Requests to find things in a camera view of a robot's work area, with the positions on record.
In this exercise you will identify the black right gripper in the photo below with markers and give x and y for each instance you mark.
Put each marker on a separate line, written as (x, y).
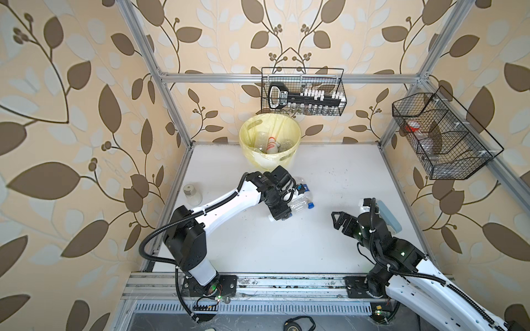
(351, 220)

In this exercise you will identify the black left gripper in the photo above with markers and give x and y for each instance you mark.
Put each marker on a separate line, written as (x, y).
(283, 212)

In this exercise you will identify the small bottle blue cap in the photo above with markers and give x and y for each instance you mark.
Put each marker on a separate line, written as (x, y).
(301, 186)

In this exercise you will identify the small bottle blue label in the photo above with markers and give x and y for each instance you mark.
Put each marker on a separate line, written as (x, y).
(294, 207)

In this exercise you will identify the clear bottle red cap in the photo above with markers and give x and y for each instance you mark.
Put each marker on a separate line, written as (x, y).
(273, 146)

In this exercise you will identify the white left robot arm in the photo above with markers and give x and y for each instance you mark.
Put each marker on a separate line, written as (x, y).
(183, 241)

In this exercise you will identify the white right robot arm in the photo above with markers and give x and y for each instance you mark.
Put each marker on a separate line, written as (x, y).
(404, 273)

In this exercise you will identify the white bin yellow bag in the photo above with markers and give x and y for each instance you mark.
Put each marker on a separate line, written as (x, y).
(254, 135)

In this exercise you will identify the light blue stapler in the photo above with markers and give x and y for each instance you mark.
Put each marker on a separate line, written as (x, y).
(391, 221)

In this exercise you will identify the black round object bottom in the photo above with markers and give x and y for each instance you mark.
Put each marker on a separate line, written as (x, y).
(293, 324)

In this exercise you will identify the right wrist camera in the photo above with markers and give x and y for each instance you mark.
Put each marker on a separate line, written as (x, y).
(368, 205)

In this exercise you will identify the black wire basket back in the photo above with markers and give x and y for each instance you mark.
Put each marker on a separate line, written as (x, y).
(328, 79)

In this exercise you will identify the black wire basket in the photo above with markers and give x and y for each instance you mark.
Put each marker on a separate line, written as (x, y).
(454, 143)
(328, 79)

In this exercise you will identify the black wire basket right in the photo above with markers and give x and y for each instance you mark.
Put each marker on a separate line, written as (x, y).
(454, 143)

